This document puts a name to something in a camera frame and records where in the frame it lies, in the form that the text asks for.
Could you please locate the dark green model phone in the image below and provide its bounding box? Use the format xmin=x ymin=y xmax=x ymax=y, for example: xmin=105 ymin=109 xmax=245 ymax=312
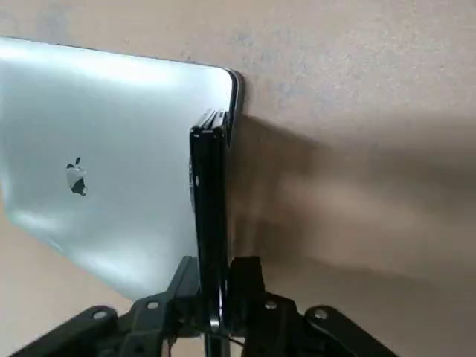
xmin=188 ymin=107 xmax=231 ymax=357

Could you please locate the silver closed laptop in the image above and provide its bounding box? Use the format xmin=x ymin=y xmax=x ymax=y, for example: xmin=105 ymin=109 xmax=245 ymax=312
xmin=0 ymin=35 xmax=247 ymax=303

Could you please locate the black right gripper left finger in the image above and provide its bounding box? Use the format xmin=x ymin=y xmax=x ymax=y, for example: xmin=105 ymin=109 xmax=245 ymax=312
xmin=7 ymin=255 xmax=206 ymax=357

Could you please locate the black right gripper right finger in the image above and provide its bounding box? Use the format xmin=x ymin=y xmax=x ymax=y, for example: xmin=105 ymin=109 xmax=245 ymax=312
xmin=224 ymin=256 xmax=402 ymax=357

